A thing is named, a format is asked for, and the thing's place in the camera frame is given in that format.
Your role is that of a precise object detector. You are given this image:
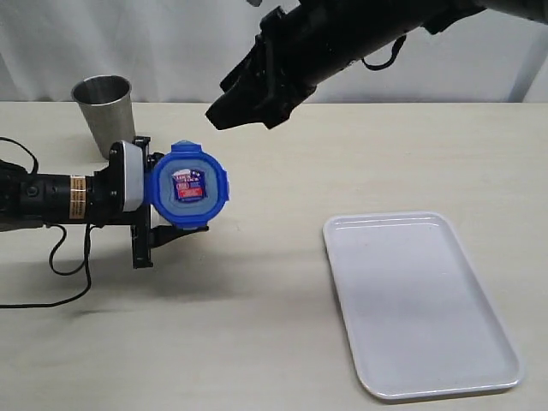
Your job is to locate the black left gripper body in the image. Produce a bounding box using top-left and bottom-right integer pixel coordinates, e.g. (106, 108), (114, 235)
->
(86, 136), (153, 269)

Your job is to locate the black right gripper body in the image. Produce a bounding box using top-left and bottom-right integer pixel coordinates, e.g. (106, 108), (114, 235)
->
(254, 1), (355, 89)

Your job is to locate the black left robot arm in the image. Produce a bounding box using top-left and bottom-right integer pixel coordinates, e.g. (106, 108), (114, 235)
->
(1, 137), (209, 269)

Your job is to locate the stainless steel cup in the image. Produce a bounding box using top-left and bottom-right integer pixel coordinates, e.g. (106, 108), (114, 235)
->
(71, 74), (136, 159)

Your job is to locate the clear plastic bottle container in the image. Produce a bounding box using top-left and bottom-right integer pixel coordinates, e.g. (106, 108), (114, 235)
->
(151, 208), (171, 228)

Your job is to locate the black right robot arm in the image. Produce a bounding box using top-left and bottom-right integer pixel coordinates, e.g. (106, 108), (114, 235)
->
(205, 1), (547, 130)

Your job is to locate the blue snap-lock lid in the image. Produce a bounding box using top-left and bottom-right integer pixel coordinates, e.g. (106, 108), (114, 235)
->
(145, 140), (229, 229)

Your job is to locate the white backdrop curtain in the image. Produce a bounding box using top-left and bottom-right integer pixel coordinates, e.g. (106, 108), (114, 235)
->
(1, 1), (547, 103)

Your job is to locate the white rectangular tray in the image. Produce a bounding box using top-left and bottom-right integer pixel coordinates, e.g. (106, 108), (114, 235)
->
(323, 211), (524, 402)

